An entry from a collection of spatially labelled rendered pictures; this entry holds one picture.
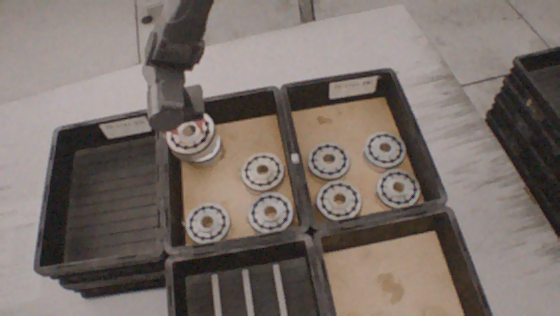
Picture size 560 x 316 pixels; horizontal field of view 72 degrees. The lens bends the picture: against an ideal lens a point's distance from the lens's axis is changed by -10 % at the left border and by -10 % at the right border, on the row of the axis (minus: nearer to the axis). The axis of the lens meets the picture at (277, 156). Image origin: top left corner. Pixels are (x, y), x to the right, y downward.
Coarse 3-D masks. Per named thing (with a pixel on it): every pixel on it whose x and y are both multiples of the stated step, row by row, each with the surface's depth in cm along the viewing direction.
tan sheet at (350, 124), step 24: (312, 120) 112; (336, 120) 111; (360, 120) 110; (384, 120) 110; (312, 144) 107; (360, 144) 106; (360, 168) 103; (408, 168) 102; (312, 192) 100; (360, 192) 99
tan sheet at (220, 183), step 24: (264, 120) 113; (240, 144) 109; (264, 144) 109; (192, 168) 106; (216, 168) 106; (240, 168) 105; (192, 192) 102; (216, 192) 102; (240, 192) 102; (288, 192) 101; (240, 216) 98
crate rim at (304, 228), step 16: (208, 96) 105; (224, 96) 105; (240, 96) 105; (288, 144) 97; (288, 160) 94; (304, 208) 87; (304, 224) 85; (224, 240) 85; (240, 240) 84; (256, 240) 84
